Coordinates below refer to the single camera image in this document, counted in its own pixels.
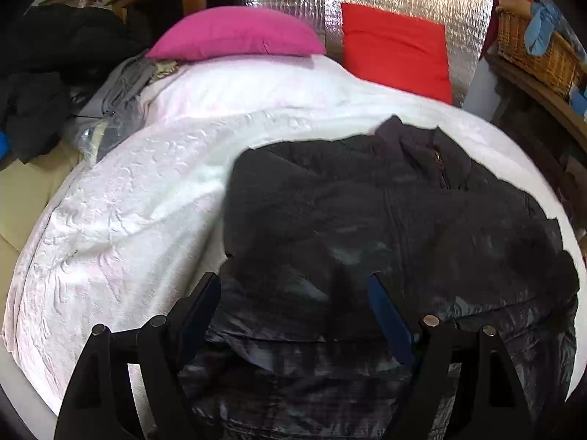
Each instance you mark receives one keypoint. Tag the blue cloth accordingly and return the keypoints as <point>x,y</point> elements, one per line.
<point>543,23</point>

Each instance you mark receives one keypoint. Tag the grey clothing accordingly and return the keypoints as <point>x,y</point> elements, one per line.
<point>114,101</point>

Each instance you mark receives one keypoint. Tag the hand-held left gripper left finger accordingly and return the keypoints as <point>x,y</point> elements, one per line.
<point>202,305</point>

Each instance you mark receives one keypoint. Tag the beige mattress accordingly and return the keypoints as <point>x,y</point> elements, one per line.
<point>27,192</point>

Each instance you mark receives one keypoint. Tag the pink pillow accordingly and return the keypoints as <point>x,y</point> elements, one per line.
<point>238,32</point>

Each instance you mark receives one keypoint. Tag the wooden shelf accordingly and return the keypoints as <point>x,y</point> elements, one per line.
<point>545,105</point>

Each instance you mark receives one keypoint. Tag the pile of dark clothes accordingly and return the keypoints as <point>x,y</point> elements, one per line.
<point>50,68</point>

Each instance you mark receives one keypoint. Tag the white textured bedspread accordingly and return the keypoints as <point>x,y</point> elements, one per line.
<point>151,201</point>

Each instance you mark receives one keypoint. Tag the wicker basket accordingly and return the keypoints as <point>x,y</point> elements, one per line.
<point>536,50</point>

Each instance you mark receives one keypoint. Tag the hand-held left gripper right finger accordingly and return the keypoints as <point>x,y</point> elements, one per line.
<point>390,316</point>

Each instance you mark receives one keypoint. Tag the black jacket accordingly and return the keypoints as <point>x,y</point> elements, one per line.
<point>394,238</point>

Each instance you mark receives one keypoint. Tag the red pillow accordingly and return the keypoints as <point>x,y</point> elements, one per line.
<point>396,48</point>

